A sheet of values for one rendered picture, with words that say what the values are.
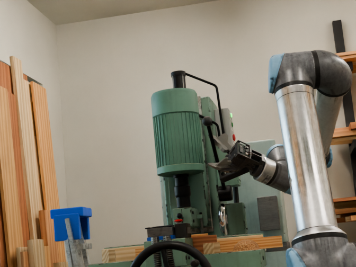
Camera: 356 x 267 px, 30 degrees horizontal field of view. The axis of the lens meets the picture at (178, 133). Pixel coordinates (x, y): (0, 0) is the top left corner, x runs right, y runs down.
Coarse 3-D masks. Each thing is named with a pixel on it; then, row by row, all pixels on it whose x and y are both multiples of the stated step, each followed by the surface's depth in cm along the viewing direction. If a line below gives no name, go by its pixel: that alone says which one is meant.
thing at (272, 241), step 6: (234, 240) 237; (240, 240) 237; (252, 240) 236; (258, 240) 236; (264, 240) 235; (270, 240) 235; (276, 240) 234; (222, 246) 238; (228, 246) 237; (264, 246) 235; (270, 246) 235; (276, 246) 234; (282, 246) 234; (138, 252) 244
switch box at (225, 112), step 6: (222, 108) 274; (216, 114) 274; (222, 114) 274; (228, 114) 273; (216, 120) 274; (228, 120) 273; (228, 126) 273; (216, 132) 273; (228, 132) 272; (228, 138) 272; (234, 144) 279
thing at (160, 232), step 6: (180, 222) 226; (156, 228) 219; (162, 228) 219; (168, 228) 219; (174, 228) 222; (180, 228) 221; (186, 228) 221; (150, 234) 220; (156, 234) 219; (162, 234) 219; (168, 234) 218; (174, 234) 221; (180, 234) 220; (186, 234) 220; (150, 240) 219
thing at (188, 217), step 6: (174, 210) 239; (180, 210) 239; (186, 210) 238; (192, 210) 241; (174, 216) 239; (186, 216) 238; (192, 216) 239; (174, 222) 239; (186, 222) 238; (192, 222) 238; (198, 222) 249
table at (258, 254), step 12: (228, 252) 222; (240, 252) 221; (252, 252) 220; (264, 252) 237; (96, 264) 230; (108, 264) 229; (120, 264) 229; (144, 264) 227; (216, 264) 222; (228, 264) 221; (240, 264) 220; (252, 264) 220; (264, 264) 231
